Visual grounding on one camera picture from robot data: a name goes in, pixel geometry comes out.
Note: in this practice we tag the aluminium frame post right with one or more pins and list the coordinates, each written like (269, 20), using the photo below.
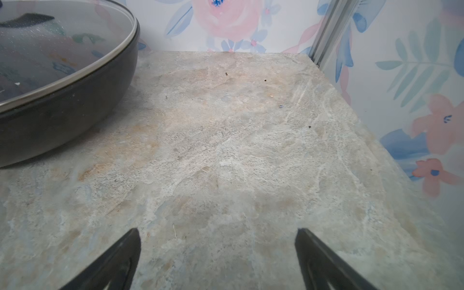
(333, 24)

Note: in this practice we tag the black frying pan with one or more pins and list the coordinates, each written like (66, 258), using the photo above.
(55, 119)

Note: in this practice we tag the glass pot lid black handle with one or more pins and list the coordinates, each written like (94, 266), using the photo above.
(48, 45)

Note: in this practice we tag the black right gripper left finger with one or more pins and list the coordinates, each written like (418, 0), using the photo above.
(114, 269)

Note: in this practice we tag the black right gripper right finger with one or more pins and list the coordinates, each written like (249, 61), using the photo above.
(322, 268)

